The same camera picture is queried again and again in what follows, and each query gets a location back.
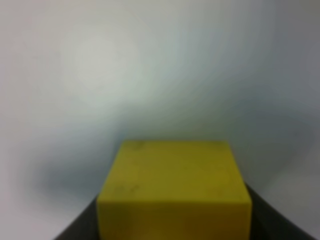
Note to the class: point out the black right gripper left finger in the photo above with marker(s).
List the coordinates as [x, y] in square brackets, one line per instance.
[84, 227]

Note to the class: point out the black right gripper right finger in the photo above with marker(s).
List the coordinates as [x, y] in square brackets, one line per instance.
[268, 224]

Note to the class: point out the yellow block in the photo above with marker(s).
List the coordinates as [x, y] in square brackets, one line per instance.
[174, 190]

